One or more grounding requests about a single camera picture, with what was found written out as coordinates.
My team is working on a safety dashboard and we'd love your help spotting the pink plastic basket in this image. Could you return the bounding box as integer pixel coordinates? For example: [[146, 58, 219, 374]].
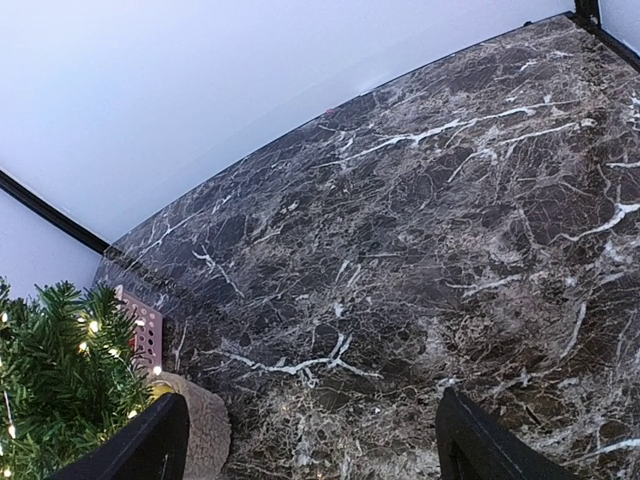
[[115, 285, 164, 375]]

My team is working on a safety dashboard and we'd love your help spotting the beige tree pot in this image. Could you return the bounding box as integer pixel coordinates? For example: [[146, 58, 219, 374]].
[[150, 372, 231, 479]]

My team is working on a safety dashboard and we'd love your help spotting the small green christmas tree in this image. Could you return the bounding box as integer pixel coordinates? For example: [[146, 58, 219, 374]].
[[1, 281, 150, 479]]

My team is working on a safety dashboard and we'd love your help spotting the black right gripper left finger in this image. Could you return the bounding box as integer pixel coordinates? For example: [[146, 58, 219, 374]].
[[51, 393, 190, 480]]

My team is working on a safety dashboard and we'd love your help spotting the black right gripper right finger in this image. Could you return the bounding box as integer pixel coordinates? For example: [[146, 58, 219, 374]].
[[436, 388, 575, 479]]

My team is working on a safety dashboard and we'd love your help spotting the fairy light string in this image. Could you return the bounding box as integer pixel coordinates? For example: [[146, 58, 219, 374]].
[[0, 310, 166, 476]]

